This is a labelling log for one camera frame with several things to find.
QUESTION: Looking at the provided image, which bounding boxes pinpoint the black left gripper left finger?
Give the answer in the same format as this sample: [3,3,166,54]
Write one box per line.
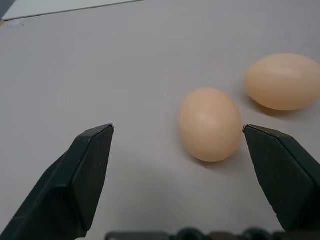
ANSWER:
[0,123,115,240]

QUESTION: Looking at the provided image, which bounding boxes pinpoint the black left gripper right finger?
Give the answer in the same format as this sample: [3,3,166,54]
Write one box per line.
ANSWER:
[242,124,320,232]

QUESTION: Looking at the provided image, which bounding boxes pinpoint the beige egg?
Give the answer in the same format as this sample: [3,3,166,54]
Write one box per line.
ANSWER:
[244,52,320,112]
[177,87,243,163]

